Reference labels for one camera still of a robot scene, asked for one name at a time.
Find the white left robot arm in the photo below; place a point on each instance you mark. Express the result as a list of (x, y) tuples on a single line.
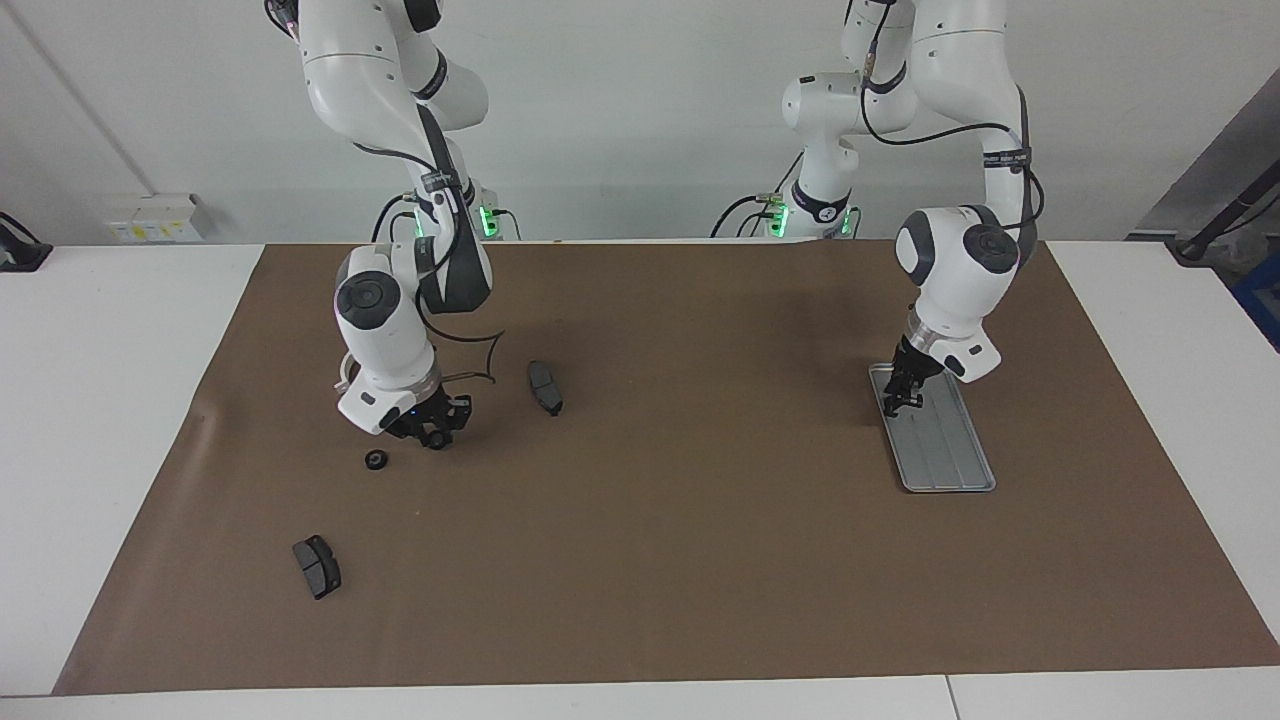
[(960, 290)]

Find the thick dark brake pad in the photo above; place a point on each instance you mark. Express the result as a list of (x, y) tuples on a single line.
[(318, 570)]

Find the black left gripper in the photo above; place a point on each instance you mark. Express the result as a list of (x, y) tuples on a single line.
[(917, 362)]

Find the brown paper mat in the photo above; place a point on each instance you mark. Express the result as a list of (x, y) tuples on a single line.
[(640, 550)]

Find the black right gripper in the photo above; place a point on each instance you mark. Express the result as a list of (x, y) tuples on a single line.
[(425, 418)]

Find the white wall socket box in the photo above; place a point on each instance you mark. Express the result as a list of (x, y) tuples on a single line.
[(155, 215)]

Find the white curved plastic bracket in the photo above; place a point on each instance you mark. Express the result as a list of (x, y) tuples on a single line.
[(341, 384)]

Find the silver metal tray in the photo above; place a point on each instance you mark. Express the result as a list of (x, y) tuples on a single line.
[(950, 465)]

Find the grey slanted metal panel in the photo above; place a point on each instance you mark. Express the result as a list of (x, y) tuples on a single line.
[(1230, 170)]

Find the thin dark brake pad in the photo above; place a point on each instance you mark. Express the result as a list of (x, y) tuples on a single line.
[(545, 388)]

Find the black clamp mount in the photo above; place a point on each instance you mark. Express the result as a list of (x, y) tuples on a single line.
[(20, 255)]

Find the black metal pole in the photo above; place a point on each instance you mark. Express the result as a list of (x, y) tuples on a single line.
[(1215, 235)]

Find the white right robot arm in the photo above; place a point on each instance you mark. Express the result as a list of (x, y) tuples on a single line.
[(385, 330)]

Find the blue crate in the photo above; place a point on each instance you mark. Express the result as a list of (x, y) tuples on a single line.
[(1265, 300)]

